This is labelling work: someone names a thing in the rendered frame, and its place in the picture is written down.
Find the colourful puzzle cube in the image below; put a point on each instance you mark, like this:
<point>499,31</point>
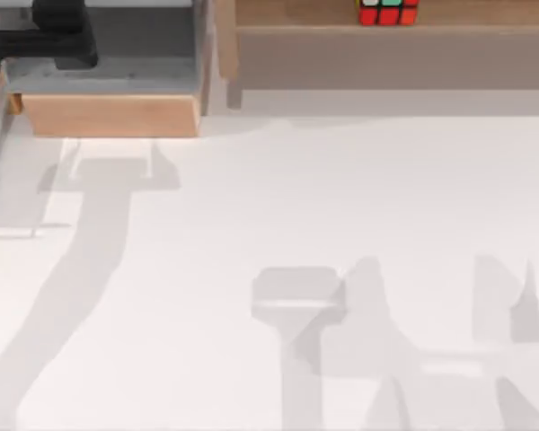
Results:
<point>388,12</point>

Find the grey pierced drawer inside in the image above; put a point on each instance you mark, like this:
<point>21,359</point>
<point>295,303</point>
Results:
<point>139,58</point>

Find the wooden open shelf unit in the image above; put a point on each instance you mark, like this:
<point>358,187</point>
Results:
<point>386,58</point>

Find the pale wooden drawer front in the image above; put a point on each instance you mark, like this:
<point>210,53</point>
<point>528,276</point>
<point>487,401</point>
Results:
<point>112,116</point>

